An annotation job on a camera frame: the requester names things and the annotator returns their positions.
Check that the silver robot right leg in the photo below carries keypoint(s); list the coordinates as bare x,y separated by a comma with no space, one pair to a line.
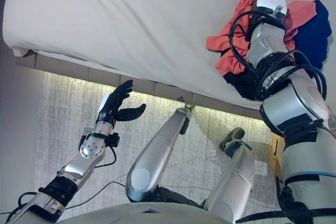
236,182

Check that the bed with beige cover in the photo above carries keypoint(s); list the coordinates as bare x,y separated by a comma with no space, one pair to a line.
131,24

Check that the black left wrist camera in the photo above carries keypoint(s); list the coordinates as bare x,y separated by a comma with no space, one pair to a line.
114,140

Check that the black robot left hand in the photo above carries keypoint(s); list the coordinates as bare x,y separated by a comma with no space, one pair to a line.
110,103

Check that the grey robot torso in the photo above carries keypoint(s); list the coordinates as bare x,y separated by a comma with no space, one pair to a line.
131,214

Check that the silver robot left leg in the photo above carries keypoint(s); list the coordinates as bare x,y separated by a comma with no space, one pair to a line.
152,155

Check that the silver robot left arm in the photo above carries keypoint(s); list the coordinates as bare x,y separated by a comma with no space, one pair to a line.
89,151

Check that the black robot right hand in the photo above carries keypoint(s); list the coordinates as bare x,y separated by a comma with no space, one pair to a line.
270,1

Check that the wicker laundry basket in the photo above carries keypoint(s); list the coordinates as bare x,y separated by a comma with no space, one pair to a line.
274,150

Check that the silver robot leg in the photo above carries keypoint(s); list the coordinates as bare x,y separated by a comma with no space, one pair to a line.
236,182
152,155

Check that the black garment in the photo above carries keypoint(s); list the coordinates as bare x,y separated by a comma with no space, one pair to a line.
312,40

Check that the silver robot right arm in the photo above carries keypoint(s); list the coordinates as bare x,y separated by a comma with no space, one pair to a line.
291,108

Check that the orange shirt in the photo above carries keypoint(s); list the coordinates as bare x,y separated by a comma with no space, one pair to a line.
225,45

